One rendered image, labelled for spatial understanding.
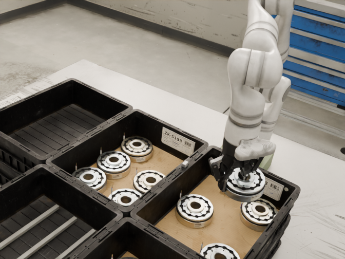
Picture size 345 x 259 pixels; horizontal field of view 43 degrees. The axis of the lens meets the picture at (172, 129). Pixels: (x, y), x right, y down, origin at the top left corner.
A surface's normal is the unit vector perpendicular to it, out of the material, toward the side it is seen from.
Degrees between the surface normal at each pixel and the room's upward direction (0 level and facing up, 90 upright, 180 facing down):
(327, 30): 90
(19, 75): 0
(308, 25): 90
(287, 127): 0
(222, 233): 0
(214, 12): 90
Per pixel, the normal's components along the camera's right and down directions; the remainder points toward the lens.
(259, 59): -0.05, -0.42
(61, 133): 0.10, -0.83
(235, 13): -0.51, 0.43
